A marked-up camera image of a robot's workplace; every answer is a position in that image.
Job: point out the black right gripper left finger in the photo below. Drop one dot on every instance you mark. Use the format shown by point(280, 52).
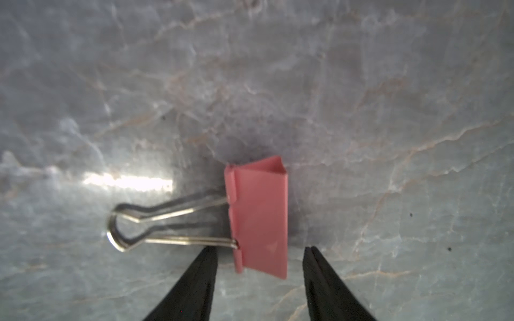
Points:
point(192, 295)

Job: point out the pink binder clip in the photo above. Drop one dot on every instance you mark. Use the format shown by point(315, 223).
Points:
point(257, 199)

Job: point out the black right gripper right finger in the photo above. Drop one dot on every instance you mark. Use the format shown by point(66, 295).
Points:
point(328, 298)

